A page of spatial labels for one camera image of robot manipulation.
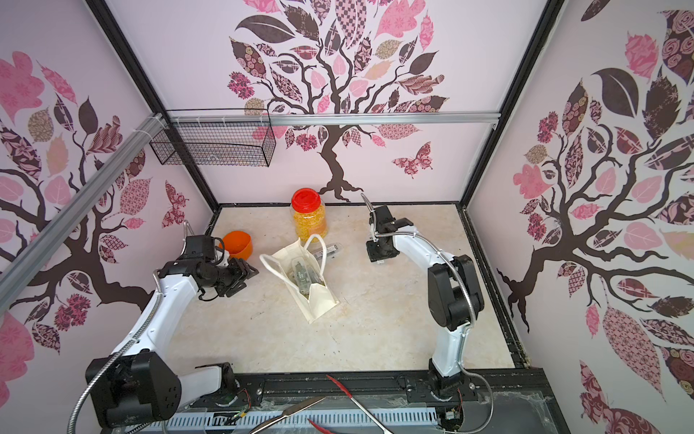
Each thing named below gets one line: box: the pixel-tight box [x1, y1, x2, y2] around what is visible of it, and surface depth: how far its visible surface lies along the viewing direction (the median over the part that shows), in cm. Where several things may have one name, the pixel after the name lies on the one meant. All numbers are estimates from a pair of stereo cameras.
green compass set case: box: [294, 261, 313, 300], surface depth 89 cm
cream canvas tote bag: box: [259, 234, 340, 324], surface depth 89 cm
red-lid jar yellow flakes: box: [290, 187, 328, 245], surface depth 102 cm
